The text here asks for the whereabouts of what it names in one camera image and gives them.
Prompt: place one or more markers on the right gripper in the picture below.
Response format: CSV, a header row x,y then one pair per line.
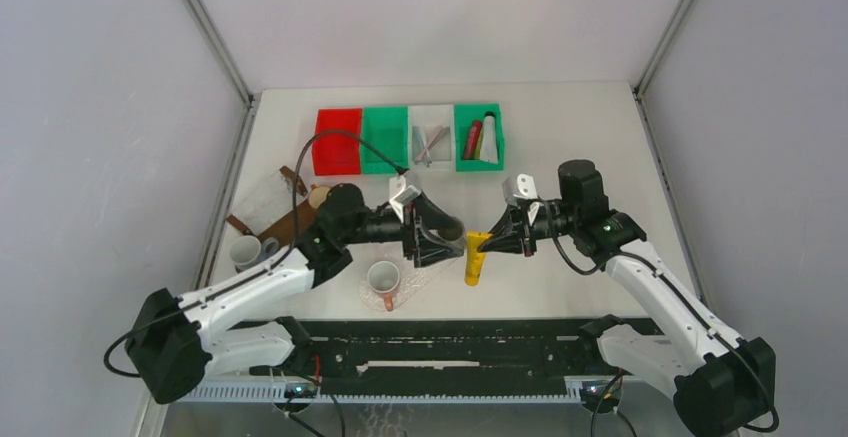
x,y
505,240

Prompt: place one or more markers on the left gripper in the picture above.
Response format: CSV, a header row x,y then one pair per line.
x,y
423,251

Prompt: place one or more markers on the grey ceramic mug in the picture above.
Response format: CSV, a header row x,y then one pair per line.
x,y
455,235

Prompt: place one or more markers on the white toothpaste tube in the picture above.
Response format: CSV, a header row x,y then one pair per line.
x,y
488,140

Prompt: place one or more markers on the green yellow toothpaste tube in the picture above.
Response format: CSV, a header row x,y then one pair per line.
x,y
477,149

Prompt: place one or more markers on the beige cup orange handle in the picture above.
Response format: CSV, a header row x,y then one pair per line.
x,y
317,196

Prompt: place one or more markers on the clear holder with wooden ends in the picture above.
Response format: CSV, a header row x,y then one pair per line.
x,y
268,201

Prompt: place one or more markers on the white blue mug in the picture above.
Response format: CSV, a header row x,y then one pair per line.
x,y
248,251

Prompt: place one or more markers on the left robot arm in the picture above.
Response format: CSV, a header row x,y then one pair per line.
x,y
178,341

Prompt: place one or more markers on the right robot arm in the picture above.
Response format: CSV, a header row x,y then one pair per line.
x,y
717,380

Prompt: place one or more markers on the clear textured oval tray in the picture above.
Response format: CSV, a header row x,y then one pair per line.
x,y
413,281

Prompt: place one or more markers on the red toothpaste tube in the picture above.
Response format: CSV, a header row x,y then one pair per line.
x,y
472,139

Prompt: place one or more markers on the pink toothbrush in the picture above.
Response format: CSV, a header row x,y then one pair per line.
x,y
427,142

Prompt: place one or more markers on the green bin with toothpaste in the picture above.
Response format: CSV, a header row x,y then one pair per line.
x,y
464,115

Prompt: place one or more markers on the brown wooden oval tray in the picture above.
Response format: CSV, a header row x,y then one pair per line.
x,y
294,223

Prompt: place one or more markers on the green bin with cups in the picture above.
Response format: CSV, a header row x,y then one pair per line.
x,y
386,129

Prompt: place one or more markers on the white translucent bin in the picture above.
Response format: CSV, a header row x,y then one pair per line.
x,y
427,117

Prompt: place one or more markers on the red plastic bin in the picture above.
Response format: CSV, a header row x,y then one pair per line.
x,y
335,154

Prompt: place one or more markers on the right circuit board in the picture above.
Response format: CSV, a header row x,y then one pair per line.
x,y
594,400

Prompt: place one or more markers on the circuit board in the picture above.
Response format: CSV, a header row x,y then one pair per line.
x,y
594,400
297,391

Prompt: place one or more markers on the left circuit board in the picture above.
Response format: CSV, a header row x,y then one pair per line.
x,y
297,391

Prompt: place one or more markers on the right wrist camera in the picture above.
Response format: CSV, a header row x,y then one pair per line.
x,y
518,189

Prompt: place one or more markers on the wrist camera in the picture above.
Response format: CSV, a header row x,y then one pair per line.
x,y
518,189
403,190

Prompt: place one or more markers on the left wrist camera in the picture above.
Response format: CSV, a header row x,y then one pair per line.
x,y
403,190

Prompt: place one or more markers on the black front rail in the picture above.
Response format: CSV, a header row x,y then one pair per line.
x,y
498,359

